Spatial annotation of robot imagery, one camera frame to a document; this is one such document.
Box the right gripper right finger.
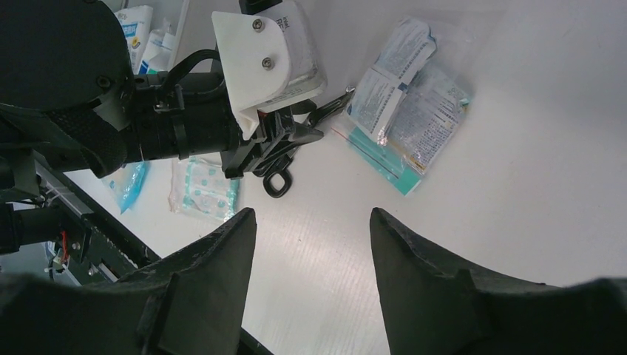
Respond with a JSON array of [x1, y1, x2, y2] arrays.
[[370, 208, 626, 354]]

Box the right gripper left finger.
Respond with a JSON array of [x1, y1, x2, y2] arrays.
[[1, 208, 257, 354]]

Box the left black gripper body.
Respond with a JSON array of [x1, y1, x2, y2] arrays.
[[220, 100, 323, 179]]

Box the black handled scissors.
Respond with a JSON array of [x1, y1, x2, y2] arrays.
[[254, 85, 355, 199]]

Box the clear bandage packet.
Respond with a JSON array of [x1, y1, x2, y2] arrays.
[[169, 157, 240, 223]]

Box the blue plaster packets bag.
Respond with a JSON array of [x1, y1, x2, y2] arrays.
[[332, 16, 474, 196]]

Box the blue cotton swab packet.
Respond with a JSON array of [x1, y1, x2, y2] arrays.
[[101, 161, 149, 214]]

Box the white gauze pad packet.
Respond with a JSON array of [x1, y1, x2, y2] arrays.
[[115, 5, 153, 74]]

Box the white plastic bottle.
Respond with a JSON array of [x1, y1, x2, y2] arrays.
[[138, 24, 176, 74]]

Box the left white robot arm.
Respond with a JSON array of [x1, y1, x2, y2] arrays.
[[1, 1, 322, 254]]

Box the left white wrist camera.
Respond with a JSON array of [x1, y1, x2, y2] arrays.
[[211, 1, 328, 141]]

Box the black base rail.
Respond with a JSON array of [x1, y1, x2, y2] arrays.
[[29, 152, 275, 355]]

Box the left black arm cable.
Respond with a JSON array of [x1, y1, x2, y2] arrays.
[[161, 49, 223, 94]]

